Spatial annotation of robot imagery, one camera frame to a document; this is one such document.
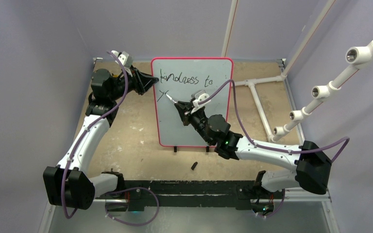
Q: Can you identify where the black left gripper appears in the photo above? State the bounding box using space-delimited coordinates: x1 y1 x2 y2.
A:
109 65 158 101

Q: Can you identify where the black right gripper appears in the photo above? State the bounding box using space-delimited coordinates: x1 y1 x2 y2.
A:
176 100 214 145

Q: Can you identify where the white whiteboard marker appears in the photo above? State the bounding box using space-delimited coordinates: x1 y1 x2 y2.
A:
165 94 177 104

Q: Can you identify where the black marker cap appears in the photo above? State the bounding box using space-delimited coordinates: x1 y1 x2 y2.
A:
191 162 198 170

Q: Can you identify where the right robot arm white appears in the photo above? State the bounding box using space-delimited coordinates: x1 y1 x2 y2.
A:
174 101 332 198

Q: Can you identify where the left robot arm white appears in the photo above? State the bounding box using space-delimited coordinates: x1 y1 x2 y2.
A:
43 67 159 210

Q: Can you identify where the pink framed whiteboard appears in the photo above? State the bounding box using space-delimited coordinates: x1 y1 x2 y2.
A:
151 57 234 147

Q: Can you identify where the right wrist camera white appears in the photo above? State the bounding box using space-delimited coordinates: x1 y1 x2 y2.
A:
187 90 211 114

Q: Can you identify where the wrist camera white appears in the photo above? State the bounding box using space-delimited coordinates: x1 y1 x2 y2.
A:
115 51 134 72
187 90 211 114

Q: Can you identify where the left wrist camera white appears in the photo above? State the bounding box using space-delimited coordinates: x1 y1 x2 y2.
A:
115 51 134 72

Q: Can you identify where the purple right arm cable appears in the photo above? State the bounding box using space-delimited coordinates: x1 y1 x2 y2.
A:
198 79 350 163

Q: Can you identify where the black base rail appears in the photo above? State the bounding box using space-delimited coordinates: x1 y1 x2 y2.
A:
98 178 283 212

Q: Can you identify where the white PVC pipe frame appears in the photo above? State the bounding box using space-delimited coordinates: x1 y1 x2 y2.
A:
222 0 373 142

